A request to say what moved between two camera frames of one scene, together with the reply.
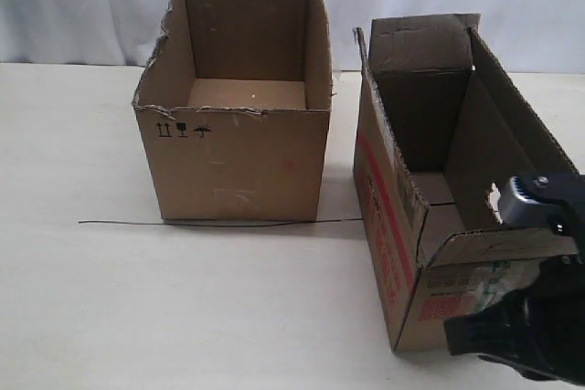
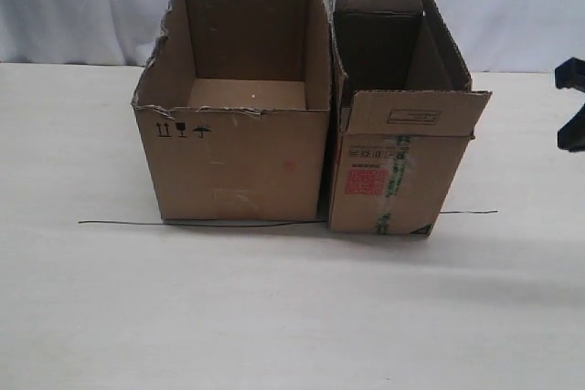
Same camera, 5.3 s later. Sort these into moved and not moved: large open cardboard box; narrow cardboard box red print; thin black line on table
Moved: narrow cardboard box red print
Not moved: large open cardboard box; thin black line on table
